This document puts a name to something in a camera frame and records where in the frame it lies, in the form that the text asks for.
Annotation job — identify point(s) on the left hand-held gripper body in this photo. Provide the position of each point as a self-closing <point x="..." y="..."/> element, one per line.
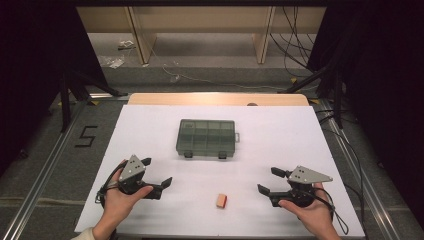
<point x="131" y="170"/>

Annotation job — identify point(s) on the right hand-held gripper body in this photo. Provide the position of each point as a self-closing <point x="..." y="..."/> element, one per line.
<point x="306" y="175"/>

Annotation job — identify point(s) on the small tan and red eraser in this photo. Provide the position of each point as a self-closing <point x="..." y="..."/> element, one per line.
<point x="221" y="201"/>

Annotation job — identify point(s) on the grey plastic compartment box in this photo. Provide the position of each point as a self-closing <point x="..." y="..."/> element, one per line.
<point x="206" y="138"/>

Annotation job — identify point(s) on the person's left hand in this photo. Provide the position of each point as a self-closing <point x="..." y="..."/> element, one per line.
<point x="116" y="206"/>

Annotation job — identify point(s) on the person's right hand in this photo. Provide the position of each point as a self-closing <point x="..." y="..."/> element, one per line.
<point x="316" y="215"/>

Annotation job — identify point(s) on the white table sheet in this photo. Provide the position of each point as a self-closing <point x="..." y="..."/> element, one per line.
<point x="206" y="176"/>

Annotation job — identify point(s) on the black metal stand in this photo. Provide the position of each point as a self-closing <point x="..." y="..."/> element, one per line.
<point x="65" y="100"/>
<point x="338" y="100"/>

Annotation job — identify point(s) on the crumpled clear plastic bag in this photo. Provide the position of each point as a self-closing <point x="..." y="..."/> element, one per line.
<point x="113" y="61"/>

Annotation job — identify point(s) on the crumpled white paper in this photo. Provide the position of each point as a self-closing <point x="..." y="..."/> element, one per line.
<point x="126" y="44"/>

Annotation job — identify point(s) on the black curtain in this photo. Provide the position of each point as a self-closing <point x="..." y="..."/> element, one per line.
<point x="390" y="83"/>
<point x="30" y="66"/>

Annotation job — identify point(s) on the beige wooden shelf unit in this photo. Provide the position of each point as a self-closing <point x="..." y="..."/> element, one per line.
<point x="200" y="18"/>

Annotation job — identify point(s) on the metal floor rail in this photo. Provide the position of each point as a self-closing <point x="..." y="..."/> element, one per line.
<point x="366" y="186"/>
<point x="40" y="180"/>

